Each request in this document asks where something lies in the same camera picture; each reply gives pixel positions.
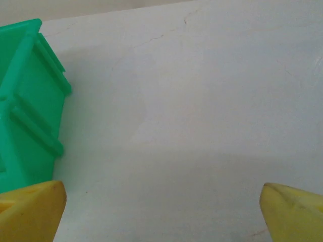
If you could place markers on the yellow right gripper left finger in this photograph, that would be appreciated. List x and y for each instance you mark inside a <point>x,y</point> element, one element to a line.
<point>30,214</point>

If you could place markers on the green plastic bin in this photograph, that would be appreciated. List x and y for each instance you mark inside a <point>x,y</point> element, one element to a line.
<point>30,113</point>

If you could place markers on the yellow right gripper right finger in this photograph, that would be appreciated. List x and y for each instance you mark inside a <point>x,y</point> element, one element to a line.
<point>292,216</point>

